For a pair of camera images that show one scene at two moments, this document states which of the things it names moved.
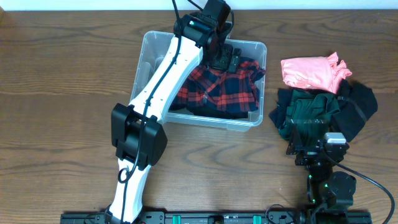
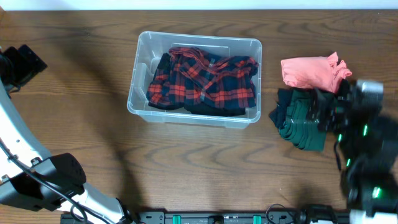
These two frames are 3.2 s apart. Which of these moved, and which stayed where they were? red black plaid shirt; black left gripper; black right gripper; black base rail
Moved: black left gripper; black right gripper
Stayed: red black plaid shirt; black base rail
